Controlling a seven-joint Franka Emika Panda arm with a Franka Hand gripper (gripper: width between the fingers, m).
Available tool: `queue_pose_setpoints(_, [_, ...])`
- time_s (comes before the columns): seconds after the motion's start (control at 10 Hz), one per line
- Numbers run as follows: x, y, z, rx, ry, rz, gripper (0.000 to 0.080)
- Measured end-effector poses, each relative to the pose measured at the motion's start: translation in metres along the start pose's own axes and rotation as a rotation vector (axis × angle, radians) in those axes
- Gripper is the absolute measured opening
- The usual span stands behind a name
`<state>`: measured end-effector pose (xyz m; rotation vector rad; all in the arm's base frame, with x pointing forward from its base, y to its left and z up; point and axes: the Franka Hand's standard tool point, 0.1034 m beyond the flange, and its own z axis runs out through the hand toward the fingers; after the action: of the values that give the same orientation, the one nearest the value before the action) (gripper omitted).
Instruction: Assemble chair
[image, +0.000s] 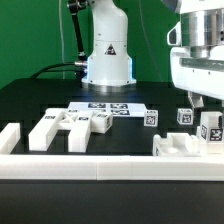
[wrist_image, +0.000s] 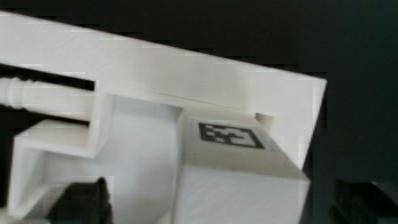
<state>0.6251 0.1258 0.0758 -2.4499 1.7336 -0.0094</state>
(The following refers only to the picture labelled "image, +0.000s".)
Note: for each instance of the black camera stand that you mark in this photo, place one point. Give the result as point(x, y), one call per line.
point(75, 6)

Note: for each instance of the tagged white cube right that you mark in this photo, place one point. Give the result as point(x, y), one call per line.
point(185, 116)

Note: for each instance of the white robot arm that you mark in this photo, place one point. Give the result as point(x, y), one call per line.
point(196, 41)

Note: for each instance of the white front fence rail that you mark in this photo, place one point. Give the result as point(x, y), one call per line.
point(58, 167)

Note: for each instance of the white chair back frame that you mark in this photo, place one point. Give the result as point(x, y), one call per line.
point(54, 120)

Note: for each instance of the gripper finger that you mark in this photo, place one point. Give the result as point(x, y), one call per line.
point(196, 100)

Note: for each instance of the white left fence rail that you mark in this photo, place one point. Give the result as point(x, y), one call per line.
point(9, 137)

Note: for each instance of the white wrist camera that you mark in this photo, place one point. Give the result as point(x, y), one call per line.
point(174, 35)

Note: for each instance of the white fence rail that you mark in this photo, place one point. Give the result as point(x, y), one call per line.
point(58, 167)
point(9, 137)

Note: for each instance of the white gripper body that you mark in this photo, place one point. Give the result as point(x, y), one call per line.
point(201, 76)

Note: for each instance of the white tag sheet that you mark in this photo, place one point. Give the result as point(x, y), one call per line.
point(117, 109)

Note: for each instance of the white chair seat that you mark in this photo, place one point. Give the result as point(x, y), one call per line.
point(175, 145)

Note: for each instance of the tagged white cube left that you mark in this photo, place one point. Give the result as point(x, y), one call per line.
point(151, 118)

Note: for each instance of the tagged white cube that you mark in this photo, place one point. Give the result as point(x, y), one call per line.
point(185, 116)
point(151, 118)

